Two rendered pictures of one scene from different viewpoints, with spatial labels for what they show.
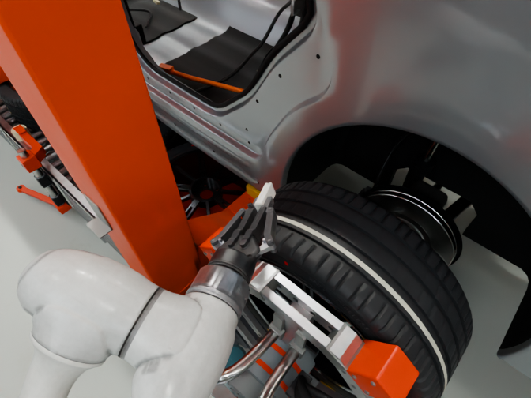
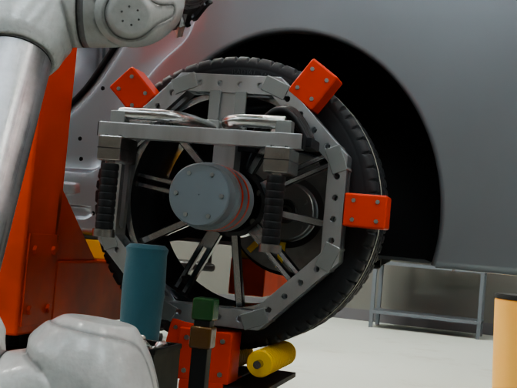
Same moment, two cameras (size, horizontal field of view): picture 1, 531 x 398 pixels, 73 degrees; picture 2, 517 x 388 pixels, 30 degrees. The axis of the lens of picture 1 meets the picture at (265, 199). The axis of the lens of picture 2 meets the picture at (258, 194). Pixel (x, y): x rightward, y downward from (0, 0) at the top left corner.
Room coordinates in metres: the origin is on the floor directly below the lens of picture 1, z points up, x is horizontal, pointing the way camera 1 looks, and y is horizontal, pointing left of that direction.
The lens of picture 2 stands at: (-1.63, 0.82, 0.77)
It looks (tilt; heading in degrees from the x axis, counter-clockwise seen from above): 3 degrees up; 333
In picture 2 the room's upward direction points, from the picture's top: 5 degrees clockwise
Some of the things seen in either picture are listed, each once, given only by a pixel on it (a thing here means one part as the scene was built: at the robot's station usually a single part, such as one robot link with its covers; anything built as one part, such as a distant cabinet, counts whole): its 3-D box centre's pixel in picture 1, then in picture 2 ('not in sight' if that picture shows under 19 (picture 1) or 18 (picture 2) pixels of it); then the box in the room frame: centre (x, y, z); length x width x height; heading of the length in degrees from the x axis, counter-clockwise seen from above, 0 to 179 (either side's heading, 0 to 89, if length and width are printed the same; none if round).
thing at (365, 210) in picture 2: not in sight; (367, 211); (0.06, -0.31, 0.85); 0.09 x 0.08 x 0.07; 48
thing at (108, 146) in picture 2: not in sight; (117, 149); (0.23, 0.19, 0.93); 0.09 x 0.05 x 0.05; 138
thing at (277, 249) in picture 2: not in sight; (273, 212); (-0.02, -0.04, 0.83); 0.04 x 0.04 x 0.16
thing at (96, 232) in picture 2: not in sight; (107, 197); (0.21, 0.21, 0.83); 0.04 x 0.04 x 0.16
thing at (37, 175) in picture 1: (45, 182); not in sight; (1.29, 1.21, 0.30); 0.09 x 0.05 x 0.50; 48
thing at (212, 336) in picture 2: not in sight; (202, 336); (-0.06, 0.10, 0.59); 0.04 x 0.04 x 0.04; 48
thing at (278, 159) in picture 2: not in sight; (281, 160); (0.00, -0.06, 0.93); 0.09 x 0.05 x 0.05; 138
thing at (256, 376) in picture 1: (274, 368); (213, 197); (0.22, -0.02, 0.85); 0.21 x 0.14 x 0.14; 138
